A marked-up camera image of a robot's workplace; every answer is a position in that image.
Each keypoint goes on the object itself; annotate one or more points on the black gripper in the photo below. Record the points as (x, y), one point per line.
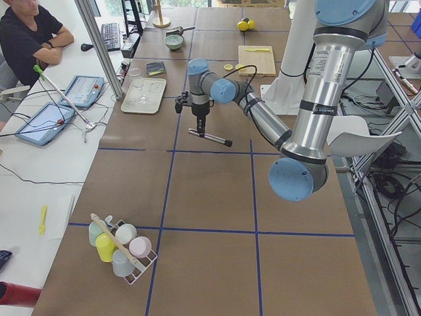
(199, 111)

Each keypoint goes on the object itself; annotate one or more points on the steel muddler black tip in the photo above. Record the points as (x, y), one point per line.
(210, 137)

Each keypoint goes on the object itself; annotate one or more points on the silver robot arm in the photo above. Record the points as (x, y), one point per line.
(296, 112)

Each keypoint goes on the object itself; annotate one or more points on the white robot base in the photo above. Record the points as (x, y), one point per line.
(269, 92)

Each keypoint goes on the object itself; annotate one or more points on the wooden cup stand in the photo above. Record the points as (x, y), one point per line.
(160, 21)

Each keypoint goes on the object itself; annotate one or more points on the whole yellow lemon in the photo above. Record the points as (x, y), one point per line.
(250, 24)

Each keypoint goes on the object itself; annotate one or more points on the cream bear tray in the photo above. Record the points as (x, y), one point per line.
(154, 90)

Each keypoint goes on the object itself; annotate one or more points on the grey folded cloth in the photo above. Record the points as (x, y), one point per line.
(155, 68)

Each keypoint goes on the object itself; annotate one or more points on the clear wine glass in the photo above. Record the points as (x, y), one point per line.
(137, 82)

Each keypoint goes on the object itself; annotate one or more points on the green bowl of ice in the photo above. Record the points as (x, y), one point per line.
(174, 42)

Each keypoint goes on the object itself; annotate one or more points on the bamboo cutting board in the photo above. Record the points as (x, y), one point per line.
(264, 61)

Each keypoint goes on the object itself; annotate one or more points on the steel ice scoop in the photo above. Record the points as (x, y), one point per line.
(179, 30)

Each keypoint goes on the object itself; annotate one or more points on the metal reacher grabber stick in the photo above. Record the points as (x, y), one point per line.
(89, 125)

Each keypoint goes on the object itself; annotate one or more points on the blue teach pendant far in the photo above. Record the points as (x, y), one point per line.
(84, 90)

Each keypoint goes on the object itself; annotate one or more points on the blue teach pendant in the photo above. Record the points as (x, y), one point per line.
(45, 124)
(84, 90)

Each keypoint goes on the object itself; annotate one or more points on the black keyboard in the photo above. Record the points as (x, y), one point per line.
(110, 33)

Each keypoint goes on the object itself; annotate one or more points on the black computer mouse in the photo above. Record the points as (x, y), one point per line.
(86, 47)

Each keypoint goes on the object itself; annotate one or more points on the white plastic chair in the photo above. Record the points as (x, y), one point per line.
(349, 136)

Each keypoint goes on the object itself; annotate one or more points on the blue teach pendant near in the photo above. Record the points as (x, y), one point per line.
(45, 124)

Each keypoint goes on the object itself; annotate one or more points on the seated man black shirt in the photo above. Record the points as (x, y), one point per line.
(31, 35)

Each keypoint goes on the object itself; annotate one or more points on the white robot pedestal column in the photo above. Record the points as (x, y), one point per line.
(299, 41)

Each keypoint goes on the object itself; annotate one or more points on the white wire cup rack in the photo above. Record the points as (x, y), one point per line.
(119, 244)

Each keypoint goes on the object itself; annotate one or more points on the aluminium frame post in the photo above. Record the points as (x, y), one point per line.
(89, 21)

